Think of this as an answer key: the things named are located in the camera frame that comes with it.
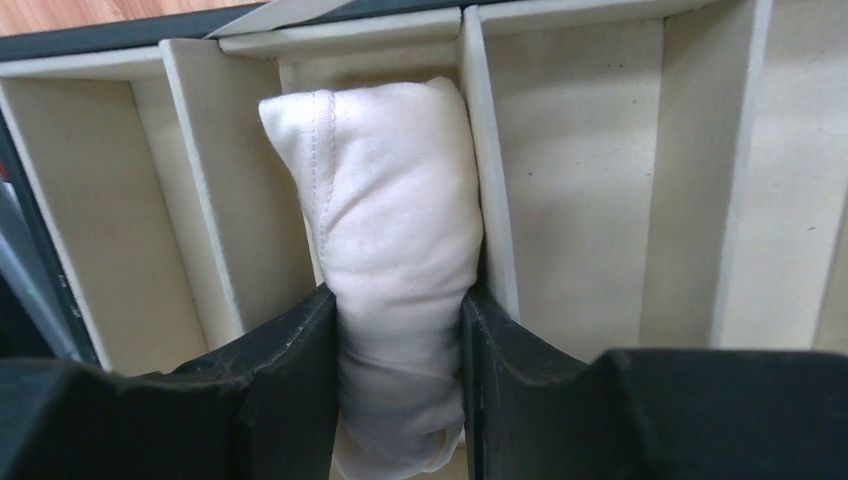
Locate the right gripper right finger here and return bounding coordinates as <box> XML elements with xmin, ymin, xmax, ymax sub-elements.
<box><xmin>462</xmin><ymin>286</ymin><xmax>847</xmax><ymax>479</ymax></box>

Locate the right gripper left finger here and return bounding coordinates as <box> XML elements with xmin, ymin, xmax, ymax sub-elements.
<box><xmin>1</xmin><ymin>286</ymin><xmax>338</xmax><ymax>479</ymax></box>

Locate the cream boxer underwear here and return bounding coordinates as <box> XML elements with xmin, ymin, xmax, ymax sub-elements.
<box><xmin>258</xmin><ymin>77</ymin><xmax>483</xmax><ymax>479</ymax></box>

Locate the wooden compartment display box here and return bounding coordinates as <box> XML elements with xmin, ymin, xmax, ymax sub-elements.
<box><xmin>0</xmin><ymin>0</ymin><xmax>848</xmax><ymax>480</ymax></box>

